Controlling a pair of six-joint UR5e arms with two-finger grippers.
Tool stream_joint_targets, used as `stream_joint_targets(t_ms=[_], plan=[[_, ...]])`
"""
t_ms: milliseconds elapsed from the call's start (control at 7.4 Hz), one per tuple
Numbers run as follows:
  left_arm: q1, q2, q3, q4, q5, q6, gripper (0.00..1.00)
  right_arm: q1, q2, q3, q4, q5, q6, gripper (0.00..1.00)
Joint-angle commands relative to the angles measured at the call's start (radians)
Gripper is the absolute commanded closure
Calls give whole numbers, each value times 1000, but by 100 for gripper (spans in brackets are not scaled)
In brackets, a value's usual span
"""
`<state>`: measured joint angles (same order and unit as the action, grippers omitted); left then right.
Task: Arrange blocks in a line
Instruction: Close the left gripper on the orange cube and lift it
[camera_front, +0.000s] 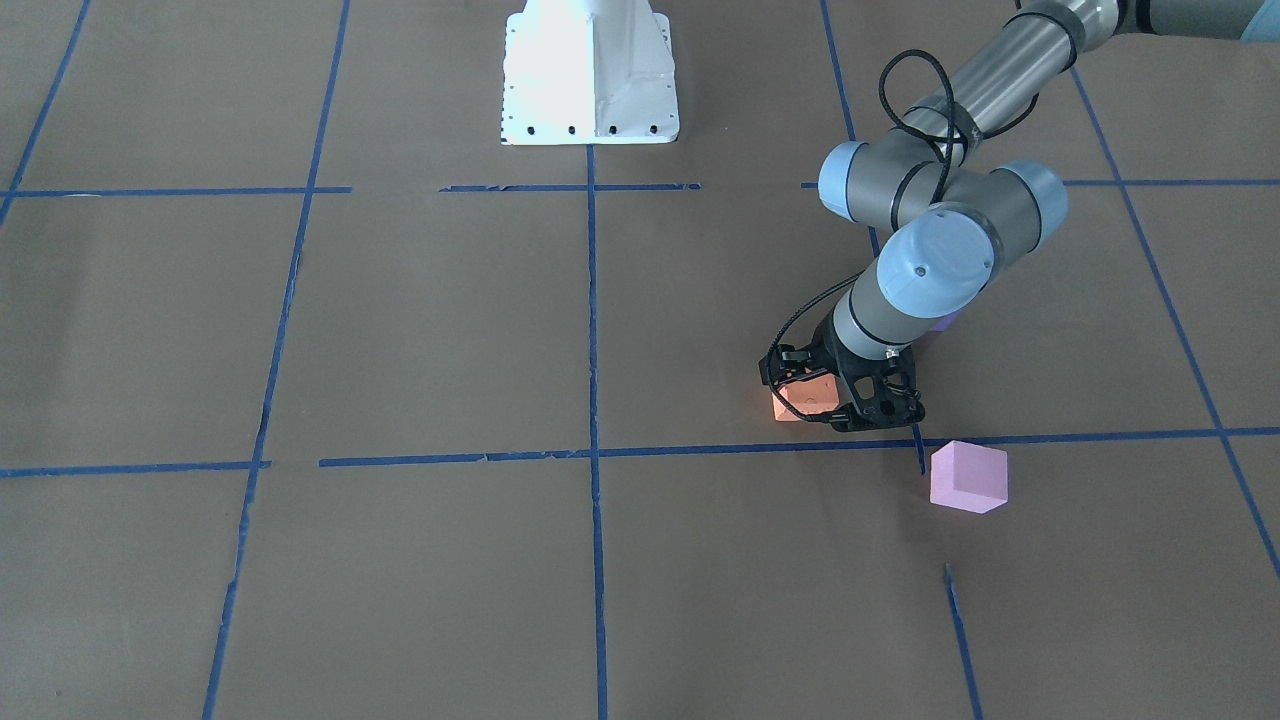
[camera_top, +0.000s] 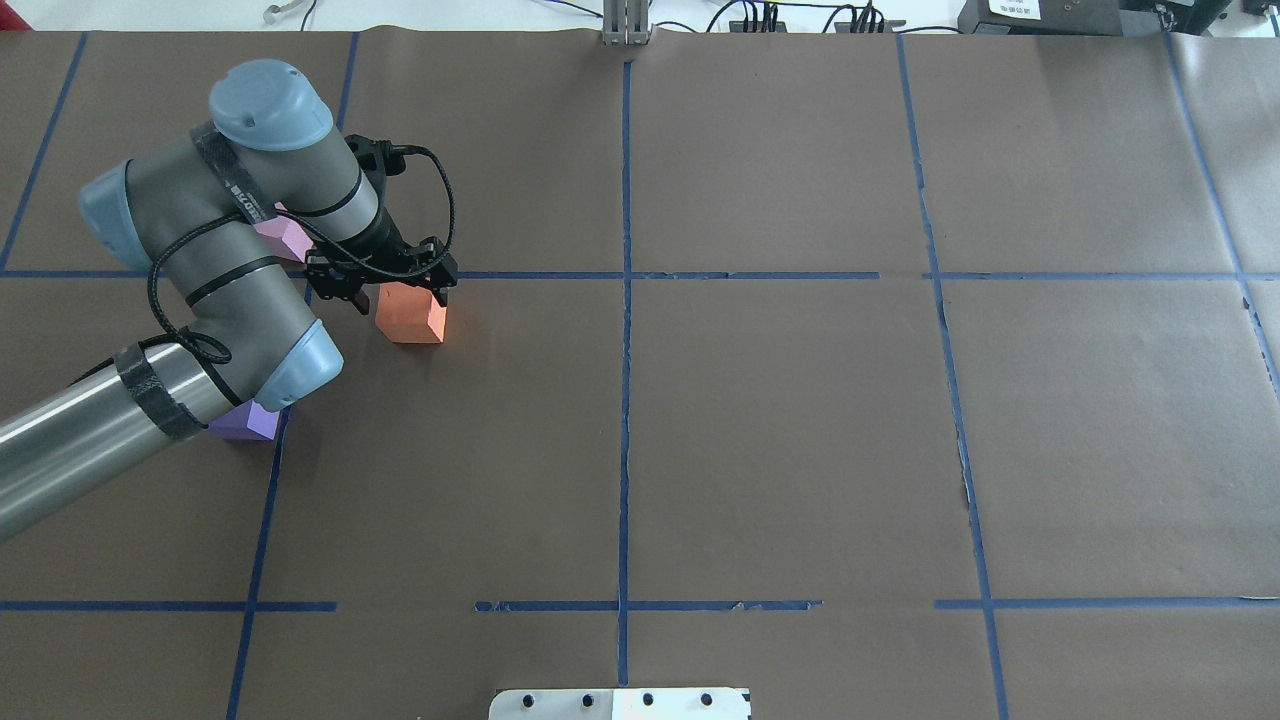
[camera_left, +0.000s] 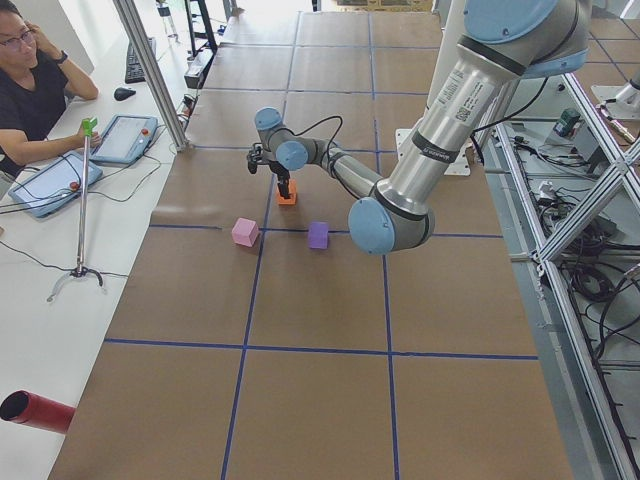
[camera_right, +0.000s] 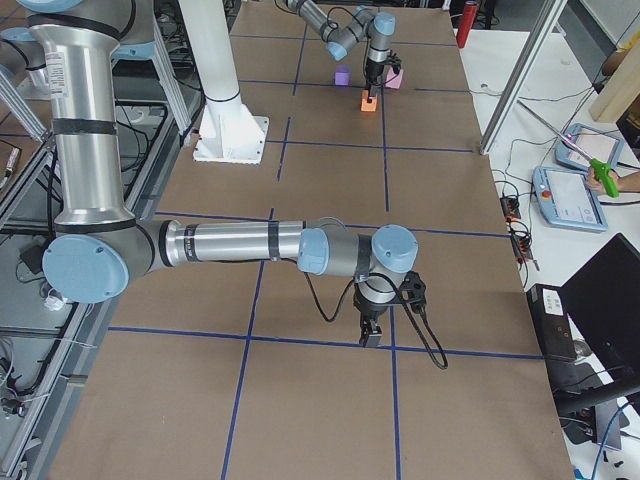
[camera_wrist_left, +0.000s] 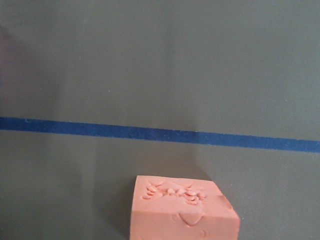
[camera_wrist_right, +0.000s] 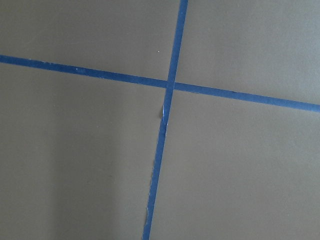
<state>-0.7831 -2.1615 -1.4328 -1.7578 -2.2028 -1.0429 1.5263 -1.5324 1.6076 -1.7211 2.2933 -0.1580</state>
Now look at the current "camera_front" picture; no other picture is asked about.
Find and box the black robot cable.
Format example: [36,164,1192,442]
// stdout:
[765,50,1041,380]

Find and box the pink foam cube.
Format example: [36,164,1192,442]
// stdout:
[929,441,1010,514]

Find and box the orange foam cube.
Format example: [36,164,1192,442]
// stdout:
[771,373,840,421]

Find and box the purple foam cube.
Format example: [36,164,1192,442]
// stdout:
[931,310,963,333]

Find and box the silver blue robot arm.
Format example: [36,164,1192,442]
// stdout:
[759,1,1277,432]

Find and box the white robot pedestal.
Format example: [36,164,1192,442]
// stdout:
[500,1,681,146]

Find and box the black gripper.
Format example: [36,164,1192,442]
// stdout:
[760,320,925,430]

